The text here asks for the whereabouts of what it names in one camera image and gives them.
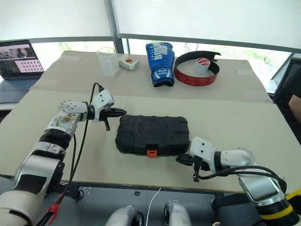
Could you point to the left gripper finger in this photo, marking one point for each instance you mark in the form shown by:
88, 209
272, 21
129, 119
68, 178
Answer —
120, 110
119, 114

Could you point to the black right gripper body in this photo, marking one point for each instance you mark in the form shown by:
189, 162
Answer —
196, 162

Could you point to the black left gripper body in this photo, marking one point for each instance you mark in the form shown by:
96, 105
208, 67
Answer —
108, 114

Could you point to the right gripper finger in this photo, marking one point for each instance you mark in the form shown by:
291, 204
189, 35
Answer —
185, 157
184, 163

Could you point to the black plastic tool case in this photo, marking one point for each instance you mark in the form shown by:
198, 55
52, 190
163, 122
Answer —
150, 131

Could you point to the person's bare forearm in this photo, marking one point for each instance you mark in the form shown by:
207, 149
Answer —
295, 106

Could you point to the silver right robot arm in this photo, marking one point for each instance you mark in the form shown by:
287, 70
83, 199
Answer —
237, 156

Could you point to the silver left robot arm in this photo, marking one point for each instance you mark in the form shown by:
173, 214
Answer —
68, 108

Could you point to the white hot glue gun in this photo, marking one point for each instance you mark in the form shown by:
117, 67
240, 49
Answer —
128, 64

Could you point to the clear plastic beaker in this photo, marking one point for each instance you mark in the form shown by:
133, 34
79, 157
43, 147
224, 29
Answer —
108, 63

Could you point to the silver rounded robot leg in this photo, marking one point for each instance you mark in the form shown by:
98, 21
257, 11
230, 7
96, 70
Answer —
177, 212
122, 215

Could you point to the blue boxing glove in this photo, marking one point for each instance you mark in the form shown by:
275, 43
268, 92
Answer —
160, 61

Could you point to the black and red curled band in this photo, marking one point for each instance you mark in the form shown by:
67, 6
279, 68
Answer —
195, 81

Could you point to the small white cup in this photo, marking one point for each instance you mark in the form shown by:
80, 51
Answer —
202, 67

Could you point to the open laptop computer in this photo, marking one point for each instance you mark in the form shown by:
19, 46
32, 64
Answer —
18, 61

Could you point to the white roller blind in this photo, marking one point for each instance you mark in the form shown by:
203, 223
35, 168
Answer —
211, 18
54, 18

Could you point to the black mesh chair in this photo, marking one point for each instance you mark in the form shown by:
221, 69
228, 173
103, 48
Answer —
285, 75

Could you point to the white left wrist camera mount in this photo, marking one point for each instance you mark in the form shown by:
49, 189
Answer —
103, 99

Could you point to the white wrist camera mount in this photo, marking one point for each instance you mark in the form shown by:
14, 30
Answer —
103, 99
202, 147

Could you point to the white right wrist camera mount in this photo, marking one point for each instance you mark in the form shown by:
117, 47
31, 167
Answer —
202, 147

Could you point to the grey window frame post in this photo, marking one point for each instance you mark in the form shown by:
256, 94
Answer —
113, 23

